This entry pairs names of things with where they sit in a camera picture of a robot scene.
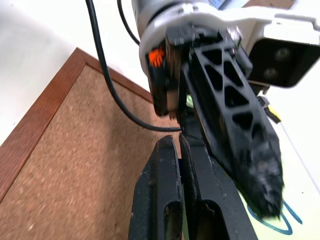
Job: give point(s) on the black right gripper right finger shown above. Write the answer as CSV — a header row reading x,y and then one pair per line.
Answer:
x,y
215,207

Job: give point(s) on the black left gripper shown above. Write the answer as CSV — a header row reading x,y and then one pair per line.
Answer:
x,y
162,82

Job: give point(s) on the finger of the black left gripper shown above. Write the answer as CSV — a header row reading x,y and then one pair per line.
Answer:
x,y
252,140

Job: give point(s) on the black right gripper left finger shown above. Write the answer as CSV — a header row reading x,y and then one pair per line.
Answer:
x,y
155,195

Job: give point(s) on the cork board with wooden frame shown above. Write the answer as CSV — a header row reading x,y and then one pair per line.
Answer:
x,y
75,150

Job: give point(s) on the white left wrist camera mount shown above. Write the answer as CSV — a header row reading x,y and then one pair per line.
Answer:
x,y
282,27

